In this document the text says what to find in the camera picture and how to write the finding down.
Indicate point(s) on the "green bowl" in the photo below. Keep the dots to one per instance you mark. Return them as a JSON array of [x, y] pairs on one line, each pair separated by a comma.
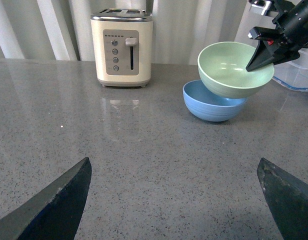
[[222, 69]]

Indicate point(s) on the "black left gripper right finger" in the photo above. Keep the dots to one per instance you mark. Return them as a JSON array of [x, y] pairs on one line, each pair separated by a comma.
[[287, 199]]

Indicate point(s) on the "blue bowl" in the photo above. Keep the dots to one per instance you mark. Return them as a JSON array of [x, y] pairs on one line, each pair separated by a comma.
[[208, 106]]

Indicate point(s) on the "clear plastic food container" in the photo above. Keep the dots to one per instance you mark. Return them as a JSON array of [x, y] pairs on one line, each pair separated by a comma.
[[300, 64]]

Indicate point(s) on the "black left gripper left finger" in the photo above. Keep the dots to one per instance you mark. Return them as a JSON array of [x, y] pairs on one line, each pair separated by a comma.
[[55, 212]]

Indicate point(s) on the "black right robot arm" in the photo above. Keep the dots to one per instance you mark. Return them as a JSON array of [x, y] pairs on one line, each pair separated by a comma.
[[282, 4]]

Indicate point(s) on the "clear container lid blue seal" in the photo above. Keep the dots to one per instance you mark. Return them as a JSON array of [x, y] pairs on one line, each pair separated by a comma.
[[293, 80]]

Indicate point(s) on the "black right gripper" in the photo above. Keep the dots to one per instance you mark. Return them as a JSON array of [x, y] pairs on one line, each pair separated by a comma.
[[289, 34]]

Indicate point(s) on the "cream toaster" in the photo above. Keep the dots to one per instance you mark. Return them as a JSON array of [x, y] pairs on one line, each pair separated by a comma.
[[122, 43]]

